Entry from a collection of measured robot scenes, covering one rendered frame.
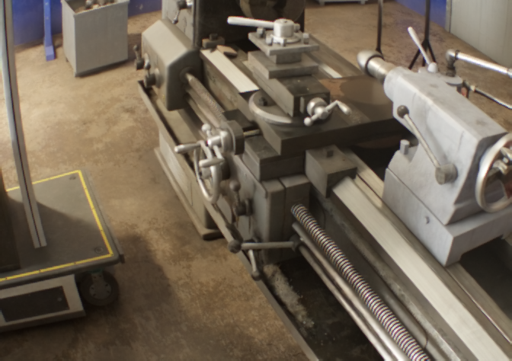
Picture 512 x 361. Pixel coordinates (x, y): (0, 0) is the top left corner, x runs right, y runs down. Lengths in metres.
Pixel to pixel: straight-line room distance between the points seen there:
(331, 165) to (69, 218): 1.21
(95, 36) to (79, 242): 2.41
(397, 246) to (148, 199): 1.83
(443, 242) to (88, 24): 3.48
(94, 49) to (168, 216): 1.92
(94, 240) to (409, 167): 1.30
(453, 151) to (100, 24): 3.43
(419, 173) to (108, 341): 1.42
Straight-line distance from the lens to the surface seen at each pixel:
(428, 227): 1.55
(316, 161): 1.78
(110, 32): 4.58
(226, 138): 1.85
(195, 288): 2.64
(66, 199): 2.67
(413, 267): 1.51
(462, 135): 1.47
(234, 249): 1.80
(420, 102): 1.60
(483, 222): 1.55
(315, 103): 1.75
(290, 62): 1.91
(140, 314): 2.53
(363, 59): 1.88
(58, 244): 2.42
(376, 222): 1.63
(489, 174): 1.42
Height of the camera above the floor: 1.81
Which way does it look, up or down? 33 degrees down
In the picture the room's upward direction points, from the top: 1 degrees clockwise
